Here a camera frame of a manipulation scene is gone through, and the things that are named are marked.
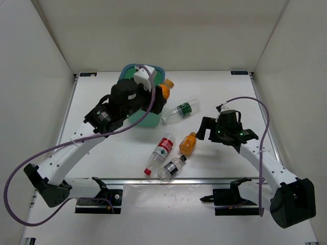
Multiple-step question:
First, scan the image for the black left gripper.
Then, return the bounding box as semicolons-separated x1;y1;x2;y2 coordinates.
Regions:
121;80;166;119

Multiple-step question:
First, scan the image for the corner label sticker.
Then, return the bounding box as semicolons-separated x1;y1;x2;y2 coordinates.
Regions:
230;70;249;76
79;72;97;77

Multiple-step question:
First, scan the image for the green label clear bottle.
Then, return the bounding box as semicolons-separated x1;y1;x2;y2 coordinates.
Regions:
161;99;200;125

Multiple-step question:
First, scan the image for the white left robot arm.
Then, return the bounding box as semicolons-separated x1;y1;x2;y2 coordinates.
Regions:
24;79;153;208

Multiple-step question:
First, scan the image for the aluminium table edge rail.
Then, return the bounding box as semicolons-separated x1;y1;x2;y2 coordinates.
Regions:
68;176;266;186

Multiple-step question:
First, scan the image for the black label small bottle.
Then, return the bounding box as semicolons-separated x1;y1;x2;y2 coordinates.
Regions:
157;155;187;182

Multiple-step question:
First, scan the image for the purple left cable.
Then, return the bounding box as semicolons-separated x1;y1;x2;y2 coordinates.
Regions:
3;64;157;228

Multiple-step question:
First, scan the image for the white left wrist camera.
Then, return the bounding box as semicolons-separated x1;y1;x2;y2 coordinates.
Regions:
133;65;157;91

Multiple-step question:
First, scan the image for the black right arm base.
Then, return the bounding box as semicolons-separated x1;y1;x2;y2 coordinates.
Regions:
200;177;259;216

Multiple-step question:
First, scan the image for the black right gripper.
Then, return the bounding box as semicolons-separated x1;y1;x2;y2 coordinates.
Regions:
196;117;230;144

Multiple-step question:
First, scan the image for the right corner label sticker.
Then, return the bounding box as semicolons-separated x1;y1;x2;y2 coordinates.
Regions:
230;70;249;76

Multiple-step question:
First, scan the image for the red label water bottle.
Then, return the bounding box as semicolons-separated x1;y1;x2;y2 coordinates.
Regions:
144;133;176;176

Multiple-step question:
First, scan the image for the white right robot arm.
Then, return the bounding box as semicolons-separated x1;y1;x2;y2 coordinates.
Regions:
196;110;316;228

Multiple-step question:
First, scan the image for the orange juice bottle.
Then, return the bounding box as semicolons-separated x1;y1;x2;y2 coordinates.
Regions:
159;79;174;100
179;132;197;156

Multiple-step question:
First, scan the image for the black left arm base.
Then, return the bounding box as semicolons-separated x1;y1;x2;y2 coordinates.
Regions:
75;177;123;214

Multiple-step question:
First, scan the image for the green plastic bin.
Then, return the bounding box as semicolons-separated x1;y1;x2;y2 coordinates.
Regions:
116;63;166;128

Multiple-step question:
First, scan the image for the left corner label sticker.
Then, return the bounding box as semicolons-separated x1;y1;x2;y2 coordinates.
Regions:
79;72;97;77

